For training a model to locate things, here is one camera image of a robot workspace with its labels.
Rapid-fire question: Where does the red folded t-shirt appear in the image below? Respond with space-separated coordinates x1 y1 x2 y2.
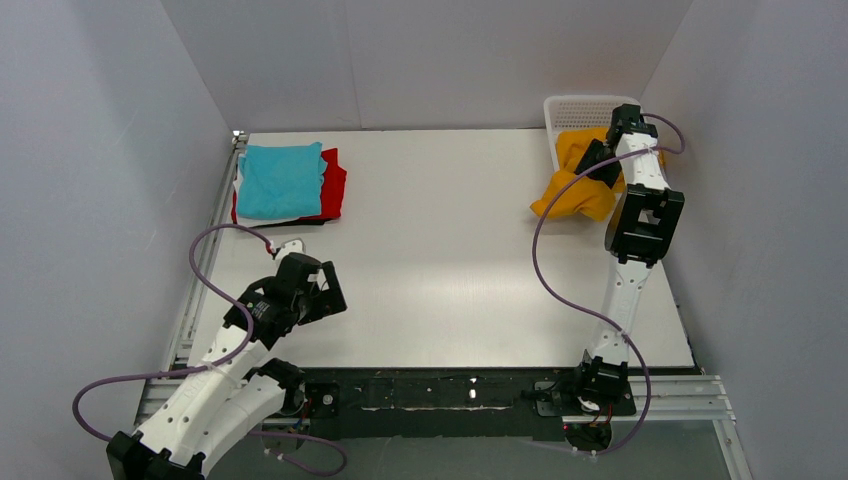
231 147 348 223

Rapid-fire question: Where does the white plastic basket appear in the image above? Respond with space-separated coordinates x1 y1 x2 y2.
543 94 641 171

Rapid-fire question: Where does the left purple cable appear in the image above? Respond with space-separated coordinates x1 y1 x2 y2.
71 223 348 479

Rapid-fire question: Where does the yellow t-shirt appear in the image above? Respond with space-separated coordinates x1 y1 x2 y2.
530 127 636 222

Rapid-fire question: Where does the aluminium frame rail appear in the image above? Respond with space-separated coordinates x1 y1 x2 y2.
134 130 249 426

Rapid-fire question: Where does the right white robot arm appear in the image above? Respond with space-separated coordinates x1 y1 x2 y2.
573 104 685 414

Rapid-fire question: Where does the blue folded t-shirt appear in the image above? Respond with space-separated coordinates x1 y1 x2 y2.
236 142 327 221

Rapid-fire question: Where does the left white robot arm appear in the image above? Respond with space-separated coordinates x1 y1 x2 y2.
106 252 347 479

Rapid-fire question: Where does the black folded t-shirt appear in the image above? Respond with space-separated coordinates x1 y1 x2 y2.
233 216 330 228

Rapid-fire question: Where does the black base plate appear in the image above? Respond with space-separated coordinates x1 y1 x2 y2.
266 367 637 441

